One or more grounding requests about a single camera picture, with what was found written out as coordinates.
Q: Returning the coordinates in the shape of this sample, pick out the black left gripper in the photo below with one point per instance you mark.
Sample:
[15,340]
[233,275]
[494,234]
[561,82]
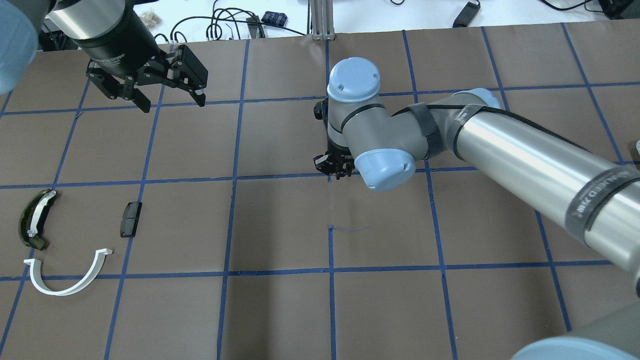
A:
[120,41]

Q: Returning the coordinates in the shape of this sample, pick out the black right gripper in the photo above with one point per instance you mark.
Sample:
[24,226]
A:
[334,162]

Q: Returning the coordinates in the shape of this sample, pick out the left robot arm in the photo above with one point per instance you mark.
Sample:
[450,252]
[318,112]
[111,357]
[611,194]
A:
[21,22]

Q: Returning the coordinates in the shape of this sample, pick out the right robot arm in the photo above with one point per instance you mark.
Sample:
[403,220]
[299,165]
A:
[596,201]

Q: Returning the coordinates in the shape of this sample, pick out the brown packet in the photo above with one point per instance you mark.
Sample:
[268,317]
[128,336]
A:
[150,19]

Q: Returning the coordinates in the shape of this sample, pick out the blue checkered pouch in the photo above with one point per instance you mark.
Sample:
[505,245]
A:
[274,19]

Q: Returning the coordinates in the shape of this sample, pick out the black brake pad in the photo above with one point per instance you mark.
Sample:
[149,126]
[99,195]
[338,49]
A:
[130,219]

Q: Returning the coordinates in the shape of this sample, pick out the green curved brake shoe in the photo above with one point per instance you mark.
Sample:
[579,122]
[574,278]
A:
[33,217]

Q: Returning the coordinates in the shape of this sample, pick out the black power adapter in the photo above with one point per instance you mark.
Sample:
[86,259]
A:
[467,14]

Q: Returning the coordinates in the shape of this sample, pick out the white curved plastic clip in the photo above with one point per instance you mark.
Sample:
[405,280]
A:
[37,281]

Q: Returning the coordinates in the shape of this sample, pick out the aluminium frame post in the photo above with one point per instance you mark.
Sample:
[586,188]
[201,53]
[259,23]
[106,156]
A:
[322,20]

